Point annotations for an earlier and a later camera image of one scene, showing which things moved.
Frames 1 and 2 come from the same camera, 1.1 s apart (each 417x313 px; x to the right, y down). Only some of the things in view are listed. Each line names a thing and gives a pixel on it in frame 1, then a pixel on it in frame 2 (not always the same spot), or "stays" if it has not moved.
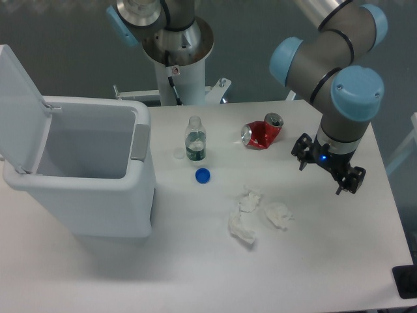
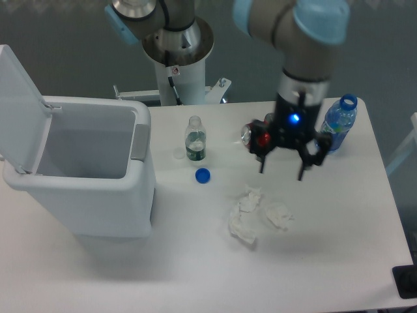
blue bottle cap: [202, 175] stays
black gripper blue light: [336, 163] → [294, 123]
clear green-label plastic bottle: [195, 139] stays
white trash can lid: [25, 119] stays
